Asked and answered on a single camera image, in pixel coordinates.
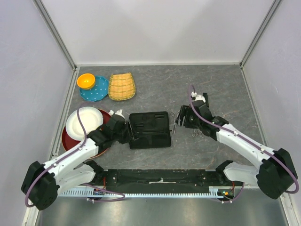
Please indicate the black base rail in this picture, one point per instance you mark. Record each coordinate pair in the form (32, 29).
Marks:
(160, 181)

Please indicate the red round tray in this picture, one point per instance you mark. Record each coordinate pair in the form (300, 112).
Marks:
(68, 143)

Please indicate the orange bowl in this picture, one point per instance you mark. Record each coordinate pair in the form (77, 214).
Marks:
(86, 81)

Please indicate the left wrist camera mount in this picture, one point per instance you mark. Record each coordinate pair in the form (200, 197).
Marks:
(118, 112)

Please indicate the silver scissors right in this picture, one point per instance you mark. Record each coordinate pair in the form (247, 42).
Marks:
(197, 133)

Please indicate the blue dotted plate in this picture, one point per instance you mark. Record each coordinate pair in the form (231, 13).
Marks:
(97, 92)

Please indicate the right aluminium frame post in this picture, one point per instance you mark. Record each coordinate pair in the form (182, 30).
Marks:
(263, 26)

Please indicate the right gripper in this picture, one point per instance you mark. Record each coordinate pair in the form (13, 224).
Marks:
(185, 111)

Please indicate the black zip tool case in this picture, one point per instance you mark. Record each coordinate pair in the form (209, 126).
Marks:
(150, 130)

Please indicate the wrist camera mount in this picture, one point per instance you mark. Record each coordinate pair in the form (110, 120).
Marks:
(198, 97)
(118, 112)

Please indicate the left aluminium frame post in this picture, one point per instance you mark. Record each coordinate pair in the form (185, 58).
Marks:
(54, 31)

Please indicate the silver scissors left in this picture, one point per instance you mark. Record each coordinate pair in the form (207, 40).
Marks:
(174, 122)

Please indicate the woven bamboo basket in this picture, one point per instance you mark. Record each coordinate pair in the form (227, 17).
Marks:
(121, 87)

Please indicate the aluminium frame post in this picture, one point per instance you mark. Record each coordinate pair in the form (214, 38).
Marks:
(263, 26)
(54, 31)

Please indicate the white paper plate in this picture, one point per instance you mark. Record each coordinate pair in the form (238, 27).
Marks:
(90, 117)

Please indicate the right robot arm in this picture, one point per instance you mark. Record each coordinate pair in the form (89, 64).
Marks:
(272, 171)

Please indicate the silver scissors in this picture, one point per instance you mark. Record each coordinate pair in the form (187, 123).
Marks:
(197, 133)
(174, 122)

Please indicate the white cable duct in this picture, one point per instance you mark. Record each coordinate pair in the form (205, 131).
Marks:
(88, 192)

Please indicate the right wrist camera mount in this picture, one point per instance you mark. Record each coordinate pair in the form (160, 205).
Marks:
(198, 97)

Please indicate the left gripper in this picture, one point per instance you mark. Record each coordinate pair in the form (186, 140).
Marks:
(128, 126)

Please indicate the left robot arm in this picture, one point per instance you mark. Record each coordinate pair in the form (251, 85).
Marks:
(43, 182)

